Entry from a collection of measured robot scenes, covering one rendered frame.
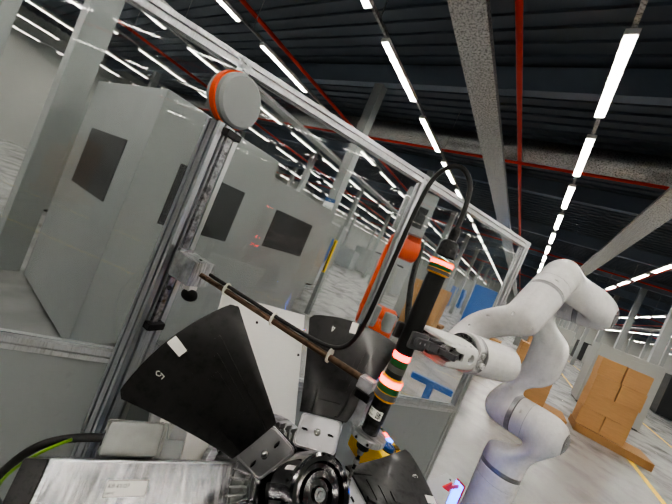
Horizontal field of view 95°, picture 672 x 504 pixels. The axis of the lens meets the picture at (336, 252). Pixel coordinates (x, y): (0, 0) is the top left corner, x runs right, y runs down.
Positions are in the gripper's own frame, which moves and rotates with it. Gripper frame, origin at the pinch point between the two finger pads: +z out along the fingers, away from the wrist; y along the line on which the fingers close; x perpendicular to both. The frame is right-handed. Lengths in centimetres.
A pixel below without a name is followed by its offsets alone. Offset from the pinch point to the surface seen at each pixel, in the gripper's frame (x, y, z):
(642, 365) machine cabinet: 32, 308, -1196
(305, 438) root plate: -27.1, 6.1, 8.5
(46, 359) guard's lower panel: -56, 70, 62
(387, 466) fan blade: -31.8, 4.9, -14.9
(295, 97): 52, 71, 24
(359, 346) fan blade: -9.6, 14.9, -1.8
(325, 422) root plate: -23.4, 6.1, 5.5
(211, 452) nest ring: -39.7, 16.5, 21.5
